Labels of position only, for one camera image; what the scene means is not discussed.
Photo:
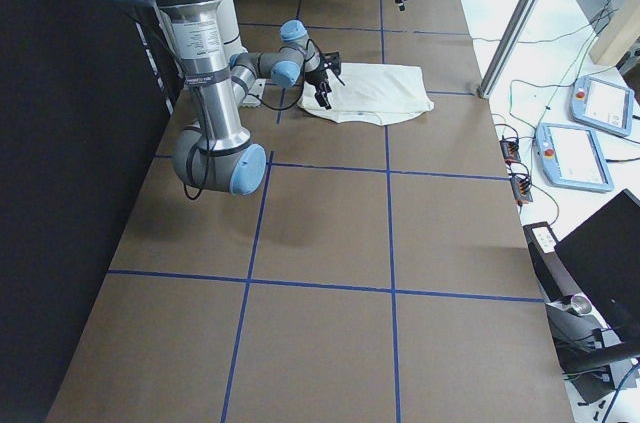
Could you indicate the cream long-sleeve printed shirt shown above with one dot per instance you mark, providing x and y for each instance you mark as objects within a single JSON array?
[{"x": 379, "y": 94}]

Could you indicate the orange black connector box far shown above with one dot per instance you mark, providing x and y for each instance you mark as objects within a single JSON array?
[{"x": 510, "y": 151}]

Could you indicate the orange black connector box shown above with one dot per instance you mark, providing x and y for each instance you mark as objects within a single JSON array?
[
  {"x": 510, "y": 151},
  {"x": 521, "y": 188}
]

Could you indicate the orange black connector box near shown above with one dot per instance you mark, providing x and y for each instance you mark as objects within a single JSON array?
[{"x": 521, "y": 188}]

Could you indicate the far teach pendant tablet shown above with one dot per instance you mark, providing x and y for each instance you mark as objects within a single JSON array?
[{"x": 603, "y": 105}]

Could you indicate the teach pendant tablet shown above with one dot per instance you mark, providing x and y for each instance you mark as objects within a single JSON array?
[
  {"x": 603, "y": 105},
  {"x": 571, "y": 158}
]

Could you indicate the near teach pendant tablet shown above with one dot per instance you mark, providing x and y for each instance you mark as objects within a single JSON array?
[{"x": 571, "y": 158}]

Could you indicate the black box with white label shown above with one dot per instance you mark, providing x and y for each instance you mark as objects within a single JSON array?
[{"x": 554, "y": 278}]

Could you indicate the black monitor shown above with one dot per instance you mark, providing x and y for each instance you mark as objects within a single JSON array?
[{"x": 602, "y": 256}]

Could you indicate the silver round can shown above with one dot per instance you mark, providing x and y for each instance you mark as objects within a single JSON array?
[{"x": 579, "y": 305}]

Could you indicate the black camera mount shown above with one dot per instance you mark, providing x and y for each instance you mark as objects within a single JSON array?
[{"x": 331, "y": 61}]

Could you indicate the aluminium frame post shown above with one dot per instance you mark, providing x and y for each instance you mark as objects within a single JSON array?
[{"x": 506, "y": 46}]

